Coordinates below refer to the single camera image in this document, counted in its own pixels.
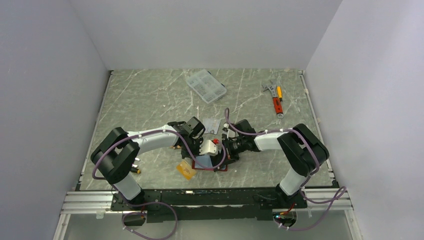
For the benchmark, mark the clear plastic screw box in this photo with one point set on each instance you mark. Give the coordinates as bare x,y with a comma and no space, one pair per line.
206,86

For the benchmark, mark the black yellow screwdriver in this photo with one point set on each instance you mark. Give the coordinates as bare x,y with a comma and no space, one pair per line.
135,170

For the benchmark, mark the red leather card holder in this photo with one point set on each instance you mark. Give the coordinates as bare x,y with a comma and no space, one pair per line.
205,160

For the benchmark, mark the single gold credit card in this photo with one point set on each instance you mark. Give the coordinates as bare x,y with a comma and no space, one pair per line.
186,170

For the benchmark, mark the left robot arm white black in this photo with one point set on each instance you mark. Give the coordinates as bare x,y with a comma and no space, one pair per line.
115,155

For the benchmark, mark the red adjustable wrench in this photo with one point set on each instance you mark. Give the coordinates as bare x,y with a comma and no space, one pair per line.
276,99

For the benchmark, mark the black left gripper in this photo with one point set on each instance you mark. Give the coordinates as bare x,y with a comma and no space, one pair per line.
196,153

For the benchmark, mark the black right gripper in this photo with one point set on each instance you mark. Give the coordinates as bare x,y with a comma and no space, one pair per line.
230,156

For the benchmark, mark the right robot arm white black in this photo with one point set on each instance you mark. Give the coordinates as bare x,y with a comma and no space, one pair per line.
303,150

